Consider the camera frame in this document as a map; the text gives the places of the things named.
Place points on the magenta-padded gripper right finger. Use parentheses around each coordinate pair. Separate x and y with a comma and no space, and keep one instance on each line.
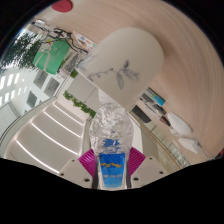
(148,170)

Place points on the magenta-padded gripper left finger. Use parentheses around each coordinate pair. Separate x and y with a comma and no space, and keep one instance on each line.
(77,171)

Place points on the clear blue-labelled water bottle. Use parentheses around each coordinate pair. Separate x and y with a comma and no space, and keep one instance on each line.
(111,133)

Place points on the glass railing with handrail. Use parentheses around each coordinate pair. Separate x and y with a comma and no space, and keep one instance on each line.
(166,145)

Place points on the ceiling light strips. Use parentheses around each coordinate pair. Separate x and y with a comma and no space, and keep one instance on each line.
(53,136)

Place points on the white computer mouse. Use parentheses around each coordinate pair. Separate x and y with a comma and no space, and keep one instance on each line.
(179,123)

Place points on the black chair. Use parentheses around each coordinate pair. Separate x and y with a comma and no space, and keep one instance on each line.
(140,113)

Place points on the green tote bag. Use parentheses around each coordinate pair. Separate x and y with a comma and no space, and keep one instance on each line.
(51,56)

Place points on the colourful sticker sheet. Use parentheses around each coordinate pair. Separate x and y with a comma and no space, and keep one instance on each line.
(83,40)

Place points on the row of green plants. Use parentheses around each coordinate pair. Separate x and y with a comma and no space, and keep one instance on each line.
(21,51)

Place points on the flat round red coaster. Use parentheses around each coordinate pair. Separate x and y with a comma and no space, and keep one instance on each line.
(62,5)

